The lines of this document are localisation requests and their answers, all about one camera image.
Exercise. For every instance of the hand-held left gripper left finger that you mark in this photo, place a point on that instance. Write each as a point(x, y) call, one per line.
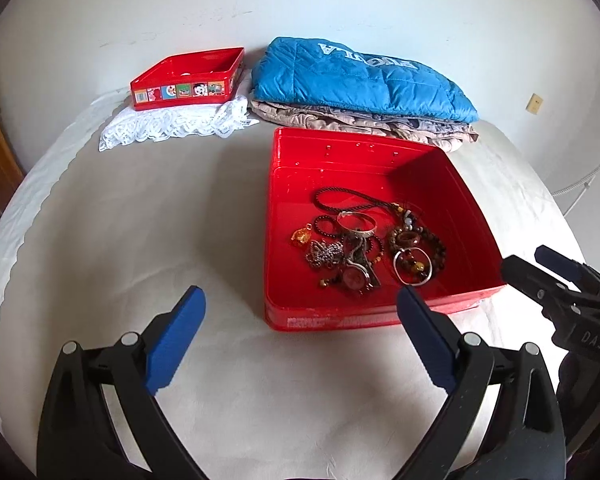
point(177, 340)

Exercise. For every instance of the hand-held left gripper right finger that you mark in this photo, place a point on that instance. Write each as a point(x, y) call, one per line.
point(427, 340)

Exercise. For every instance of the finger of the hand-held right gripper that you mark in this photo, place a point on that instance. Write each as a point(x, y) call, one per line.
point(525, 275)
point(560, 262)

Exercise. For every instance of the red tin box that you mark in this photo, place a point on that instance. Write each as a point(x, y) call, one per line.
point(300, 180)

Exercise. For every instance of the thin silver hoop bangle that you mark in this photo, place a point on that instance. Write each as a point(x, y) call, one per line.
point(430, 275)

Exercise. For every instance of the wide silver bangle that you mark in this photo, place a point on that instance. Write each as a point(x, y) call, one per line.
point(360, 232)

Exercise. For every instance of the beige folded cloth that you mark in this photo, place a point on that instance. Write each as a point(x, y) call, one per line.
point(420, 130)

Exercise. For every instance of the white lace cloth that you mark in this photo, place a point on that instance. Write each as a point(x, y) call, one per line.
point(170, 122)

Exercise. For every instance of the red tin lid cartoon prints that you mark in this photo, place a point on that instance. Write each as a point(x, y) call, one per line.
point(185, 92)

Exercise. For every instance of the blue quilted jacket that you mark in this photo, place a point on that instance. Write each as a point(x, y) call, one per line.
point(360, 80)

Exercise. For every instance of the beige wall outlet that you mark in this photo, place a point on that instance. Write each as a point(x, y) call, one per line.
point(533, 103)

